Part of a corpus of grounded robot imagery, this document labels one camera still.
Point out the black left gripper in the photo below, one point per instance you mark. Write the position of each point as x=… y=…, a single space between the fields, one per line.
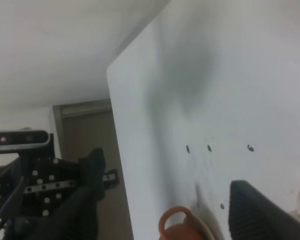
x=48 y=182

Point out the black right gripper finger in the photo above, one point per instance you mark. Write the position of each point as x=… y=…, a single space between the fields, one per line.
x=252 y=216

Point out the brown clay teapot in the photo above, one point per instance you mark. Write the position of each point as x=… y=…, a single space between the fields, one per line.
x=179 y=231

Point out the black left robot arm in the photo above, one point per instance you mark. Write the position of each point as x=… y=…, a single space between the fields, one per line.
x=62 y=224

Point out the beige round teapot saucer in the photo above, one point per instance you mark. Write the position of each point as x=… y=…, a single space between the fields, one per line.
x=206 y=230

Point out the brown wooden door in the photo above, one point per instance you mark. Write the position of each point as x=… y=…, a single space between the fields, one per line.
x=86 y=135

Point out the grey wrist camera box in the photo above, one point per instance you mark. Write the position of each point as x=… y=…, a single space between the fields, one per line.
x=15 y=141

